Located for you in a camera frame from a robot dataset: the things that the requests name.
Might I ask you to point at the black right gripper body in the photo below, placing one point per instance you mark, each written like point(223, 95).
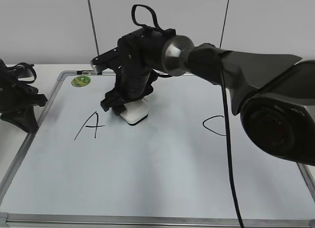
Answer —
point(140, 52)

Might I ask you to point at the white whiteboard with grey frame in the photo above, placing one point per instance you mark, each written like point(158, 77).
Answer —
point(87, 167)

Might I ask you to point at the white rectangular eraser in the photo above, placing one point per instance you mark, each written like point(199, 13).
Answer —
point(135, 112)

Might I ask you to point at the black and silver board clip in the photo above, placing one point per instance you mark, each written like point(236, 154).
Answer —
point(85, 72)

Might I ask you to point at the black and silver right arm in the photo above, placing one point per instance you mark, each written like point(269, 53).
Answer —
point(274, 94)

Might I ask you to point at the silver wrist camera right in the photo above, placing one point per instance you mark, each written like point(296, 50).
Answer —
point(107, 60)

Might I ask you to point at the round green sticker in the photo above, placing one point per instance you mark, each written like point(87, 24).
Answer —
point(81, 81)

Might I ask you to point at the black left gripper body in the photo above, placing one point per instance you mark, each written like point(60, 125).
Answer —
point(15, 84)

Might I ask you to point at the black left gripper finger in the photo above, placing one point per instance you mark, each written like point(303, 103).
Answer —
point(23, 119)
point(39, 99)

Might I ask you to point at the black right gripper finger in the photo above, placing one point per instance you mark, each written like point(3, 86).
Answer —
point(114, 100)
point(148, 90)

